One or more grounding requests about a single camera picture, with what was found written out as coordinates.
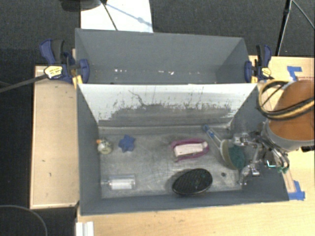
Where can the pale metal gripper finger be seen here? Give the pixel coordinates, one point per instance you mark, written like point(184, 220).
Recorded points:
point(242, 139)
point(251, 172)

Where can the small white toy duck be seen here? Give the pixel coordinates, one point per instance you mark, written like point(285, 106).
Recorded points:
point(105, 146)

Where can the blue star-shaped toy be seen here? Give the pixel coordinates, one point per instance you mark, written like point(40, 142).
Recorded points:
point(127, 143)

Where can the black cylinder on white bracket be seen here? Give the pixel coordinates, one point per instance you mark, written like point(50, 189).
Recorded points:
point(308, 148)

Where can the grey metal bin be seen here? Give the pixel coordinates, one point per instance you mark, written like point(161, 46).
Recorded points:
point(152, 58)

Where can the clear plastic bottle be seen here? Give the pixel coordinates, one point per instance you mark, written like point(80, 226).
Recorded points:
point(120, 183)

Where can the pale wood board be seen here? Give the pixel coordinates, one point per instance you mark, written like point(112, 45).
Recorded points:
point(54, 136)

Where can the black oval mesh strainer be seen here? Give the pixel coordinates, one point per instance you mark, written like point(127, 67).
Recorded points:
point(192, 181)

